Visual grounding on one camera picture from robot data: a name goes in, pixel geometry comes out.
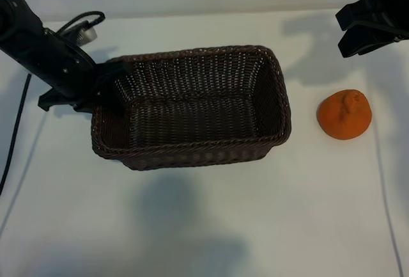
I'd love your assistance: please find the orange fruit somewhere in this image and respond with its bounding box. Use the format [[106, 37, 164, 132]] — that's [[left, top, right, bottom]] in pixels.
[[316, 88, 373, 140]]

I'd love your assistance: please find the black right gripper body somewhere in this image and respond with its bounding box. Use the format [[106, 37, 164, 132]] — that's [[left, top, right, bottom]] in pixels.
[[380, 0, 409, 42]]

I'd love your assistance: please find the dark brown woven basket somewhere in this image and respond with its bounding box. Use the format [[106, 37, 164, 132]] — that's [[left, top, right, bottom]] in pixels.
[[91, 45, 292, 171]]

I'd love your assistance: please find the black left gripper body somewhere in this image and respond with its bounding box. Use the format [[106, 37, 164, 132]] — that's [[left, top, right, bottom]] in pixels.
[[14, 26, 132, 113]]

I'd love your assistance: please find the black braided cable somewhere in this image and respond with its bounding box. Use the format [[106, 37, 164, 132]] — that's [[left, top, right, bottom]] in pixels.
[[60, 10, 106, 40], [0, 74, 33, 196]]

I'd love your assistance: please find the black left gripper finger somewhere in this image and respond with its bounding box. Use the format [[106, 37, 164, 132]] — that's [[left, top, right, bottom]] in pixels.
[[97, 92, 126, 116], [75, 100, 97, 114]]

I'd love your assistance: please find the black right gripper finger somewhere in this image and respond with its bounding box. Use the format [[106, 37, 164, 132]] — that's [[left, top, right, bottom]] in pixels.
[[338, 24, 397, 59], [335, 0, 389, 32]]

